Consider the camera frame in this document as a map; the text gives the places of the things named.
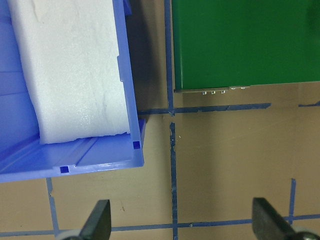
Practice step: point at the green conveyor belt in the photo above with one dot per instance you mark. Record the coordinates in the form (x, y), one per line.
(220, 44)

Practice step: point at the left blue plastic bin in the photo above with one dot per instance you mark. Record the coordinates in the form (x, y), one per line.
(22, 157)

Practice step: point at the white foam pad left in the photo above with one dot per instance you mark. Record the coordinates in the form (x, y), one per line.
(69, 54)

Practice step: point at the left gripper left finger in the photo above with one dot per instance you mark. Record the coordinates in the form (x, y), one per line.
(98, 226)

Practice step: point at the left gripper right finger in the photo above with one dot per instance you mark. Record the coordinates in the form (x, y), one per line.
(268, 224)

